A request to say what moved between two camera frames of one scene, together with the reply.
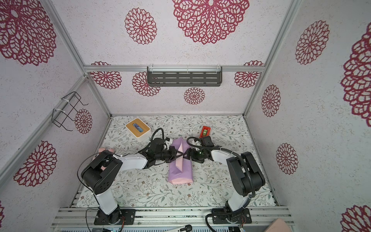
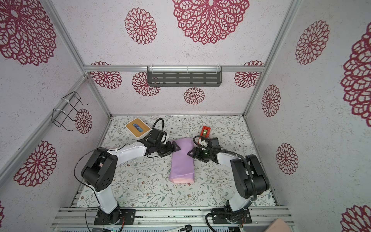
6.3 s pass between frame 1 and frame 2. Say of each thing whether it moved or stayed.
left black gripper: moved
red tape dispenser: stayed
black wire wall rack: stayed
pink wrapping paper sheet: stayed
